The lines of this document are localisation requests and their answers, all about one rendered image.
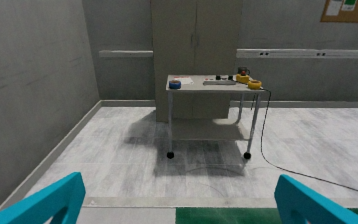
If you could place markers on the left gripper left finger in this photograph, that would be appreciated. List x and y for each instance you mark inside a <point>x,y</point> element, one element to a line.
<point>61,201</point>

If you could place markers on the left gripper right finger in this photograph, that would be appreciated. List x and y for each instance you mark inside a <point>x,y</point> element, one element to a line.
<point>297,204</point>

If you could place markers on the dark green flat mat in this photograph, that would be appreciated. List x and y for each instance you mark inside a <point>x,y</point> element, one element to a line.
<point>221,215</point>

